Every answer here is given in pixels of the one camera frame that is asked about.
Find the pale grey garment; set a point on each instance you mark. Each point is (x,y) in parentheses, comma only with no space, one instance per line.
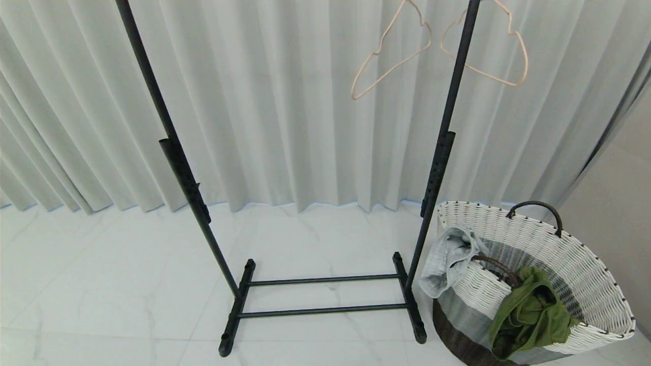
(447,264)

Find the pink clothes hanger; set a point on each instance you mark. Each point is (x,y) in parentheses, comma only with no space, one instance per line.
(391,72)
(526,63)

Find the white laundry basket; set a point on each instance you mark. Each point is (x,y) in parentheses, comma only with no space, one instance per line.
(585,274)

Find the green printed shirt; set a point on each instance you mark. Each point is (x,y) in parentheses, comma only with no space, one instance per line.
(529,320)

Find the black clothes rack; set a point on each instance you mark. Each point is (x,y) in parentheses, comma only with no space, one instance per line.
(173,152)

